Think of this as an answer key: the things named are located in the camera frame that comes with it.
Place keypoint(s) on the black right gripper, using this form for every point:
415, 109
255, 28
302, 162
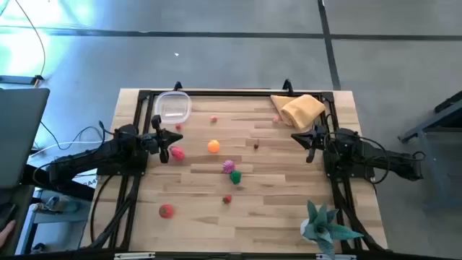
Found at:
318, 135

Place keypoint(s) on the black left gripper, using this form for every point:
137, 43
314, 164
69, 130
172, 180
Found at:
161, 124

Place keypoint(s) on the tiny red toy fruit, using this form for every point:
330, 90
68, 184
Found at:
178, 126

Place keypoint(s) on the pinkish red round toy fruit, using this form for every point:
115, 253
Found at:
178, 154

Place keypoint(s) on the clear plastic tupperware container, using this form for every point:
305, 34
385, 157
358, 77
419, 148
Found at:
173, 107

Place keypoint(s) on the small pink toy fruit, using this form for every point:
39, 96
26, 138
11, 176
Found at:
276, 118
213, 118

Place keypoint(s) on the orange toy fruit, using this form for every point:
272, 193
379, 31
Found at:
213, 146

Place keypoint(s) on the dark red toy cherry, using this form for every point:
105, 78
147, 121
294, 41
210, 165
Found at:
256, 146

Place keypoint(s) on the purple striped toy fruit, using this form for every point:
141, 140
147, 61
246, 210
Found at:
228, 166

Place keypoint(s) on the red toy tomato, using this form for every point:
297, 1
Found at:
166, 211

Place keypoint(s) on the green toy pepper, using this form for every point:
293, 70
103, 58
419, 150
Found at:
235, 177

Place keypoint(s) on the small red toy strawberry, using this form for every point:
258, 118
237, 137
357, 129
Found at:
226, 199

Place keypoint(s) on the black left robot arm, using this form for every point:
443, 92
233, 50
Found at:
119, 148

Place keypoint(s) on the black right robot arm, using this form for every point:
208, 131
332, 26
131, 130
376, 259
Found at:
361, 151

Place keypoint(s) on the folded yellow cloth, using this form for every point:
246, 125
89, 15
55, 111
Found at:
301, 110

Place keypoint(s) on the black table clamp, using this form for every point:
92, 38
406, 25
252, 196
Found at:
287, 85
177, 86

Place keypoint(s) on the teal artificial succulent plant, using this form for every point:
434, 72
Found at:
321, 229

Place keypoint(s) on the white printed label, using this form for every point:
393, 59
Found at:
87, 181

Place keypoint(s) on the blue grey metal table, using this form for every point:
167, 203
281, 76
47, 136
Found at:
426, 130

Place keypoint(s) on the small cluttered utility cart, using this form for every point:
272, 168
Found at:
57, 206

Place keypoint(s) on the grey flat panel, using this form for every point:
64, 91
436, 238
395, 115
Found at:
21, 137

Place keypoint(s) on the person's hand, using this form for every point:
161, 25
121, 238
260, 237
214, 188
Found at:
5, 233

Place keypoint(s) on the black metal table frame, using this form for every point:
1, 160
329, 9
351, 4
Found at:
234, 93

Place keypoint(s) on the silver metal bracket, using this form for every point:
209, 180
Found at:
134, 255
334, 256

